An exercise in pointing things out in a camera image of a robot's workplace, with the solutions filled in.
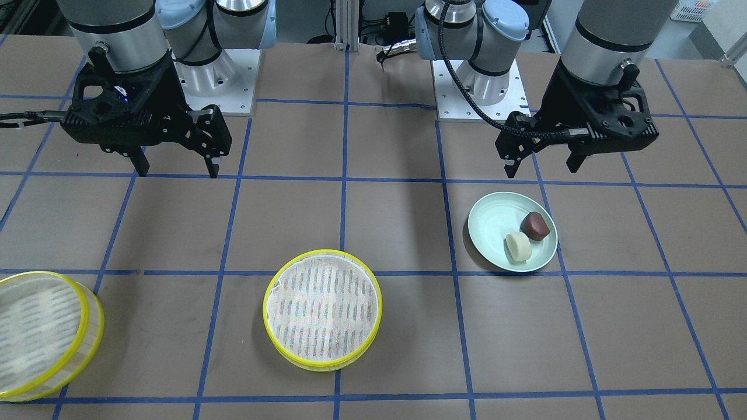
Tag white bun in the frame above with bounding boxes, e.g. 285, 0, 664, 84
504, 232, 533, 263

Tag metal base plate, image left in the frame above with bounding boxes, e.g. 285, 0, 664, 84
173, 50, 263, 117

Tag yellow steamer basket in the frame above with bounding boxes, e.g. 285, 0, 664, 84
1, 271, 105, 403
261, 249, 383, 372

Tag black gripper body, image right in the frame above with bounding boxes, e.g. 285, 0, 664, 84
496, 59, 659, 160

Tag black braided cable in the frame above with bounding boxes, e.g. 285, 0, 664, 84
438, 0, 590, 141

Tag light green plate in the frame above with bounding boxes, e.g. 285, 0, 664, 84
467, 192, 558, 273

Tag aluminium frame post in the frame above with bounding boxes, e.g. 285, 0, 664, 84
333, 0, 360, 53

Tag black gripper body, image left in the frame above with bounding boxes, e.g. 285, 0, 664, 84
61, 46, 232, 159

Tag brown bun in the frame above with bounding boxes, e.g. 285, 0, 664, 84
520, 212, 551, 242

